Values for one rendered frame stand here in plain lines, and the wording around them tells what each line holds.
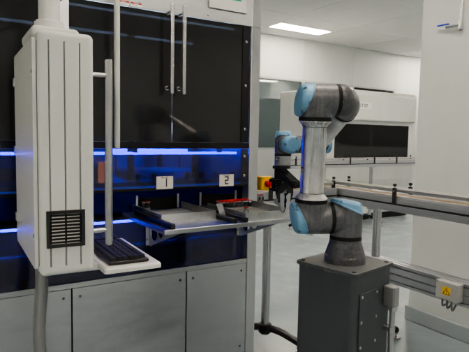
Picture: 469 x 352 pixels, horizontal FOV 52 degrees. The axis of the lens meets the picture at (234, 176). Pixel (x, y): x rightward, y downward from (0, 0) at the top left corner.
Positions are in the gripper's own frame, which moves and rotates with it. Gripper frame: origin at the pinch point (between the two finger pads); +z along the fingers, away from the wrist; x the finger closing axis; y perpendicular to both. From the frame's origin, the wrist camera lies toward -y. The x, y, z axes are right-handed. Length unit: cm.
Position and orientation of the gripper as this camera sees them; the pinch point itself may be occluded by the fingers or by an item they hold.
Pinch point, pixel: (284, 210)
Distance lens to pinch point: 219.1
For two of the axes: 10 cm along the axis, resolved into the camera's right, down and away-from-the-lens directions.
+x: -8.4, 0.3, -5.4
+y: -5.4, -0.8, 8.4
